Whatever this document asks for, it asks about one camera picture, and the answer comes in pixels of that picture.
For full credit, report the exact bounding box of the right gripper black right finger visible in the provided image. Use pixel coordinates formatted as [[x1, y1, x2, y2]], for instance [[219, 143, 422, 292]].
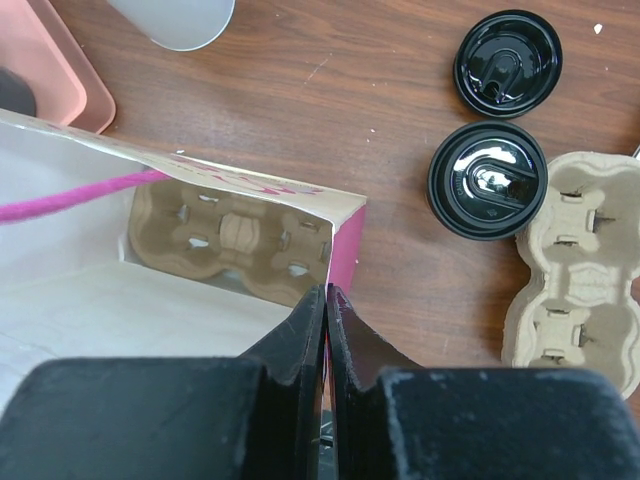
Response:
[[326, 286, 639, 479]]

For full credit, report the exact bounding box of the paper bag with pink handles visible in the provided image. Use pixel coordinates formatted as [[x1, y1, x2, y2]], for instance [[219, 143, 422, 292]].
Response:
[[1, 111, 367, 402]]

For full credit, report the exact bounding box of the brown pulp cup carrier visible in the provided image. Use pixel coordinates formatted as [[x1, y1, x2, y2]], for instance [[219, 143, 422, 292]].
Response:
[[128, 180, 332, 307], [501, 152, 639, 398]]

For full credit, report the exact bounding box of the salmon pink plastic tray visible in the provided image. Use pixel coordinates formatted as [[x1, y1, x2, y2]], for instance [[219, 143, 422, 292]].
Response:
[[1, 1, 116, 134]]

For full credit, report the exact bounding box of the white cylindrical holder cup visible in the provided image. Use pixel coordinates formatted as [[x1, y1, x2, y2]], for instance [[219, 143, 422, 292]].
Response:
[[107, 0, 236, 52]]

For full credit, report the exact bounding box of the black cup lid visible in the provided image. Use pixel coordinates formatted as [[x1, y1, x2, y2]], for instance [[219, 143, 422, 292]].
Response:
[[425, 121, 548, 241], [453, 10, 563, 119]]

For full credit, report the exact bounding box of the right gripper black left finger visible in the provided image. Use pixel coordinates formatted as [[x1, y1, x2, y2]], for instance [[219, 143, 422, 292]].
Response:
[[1, 286, 326, 479]]

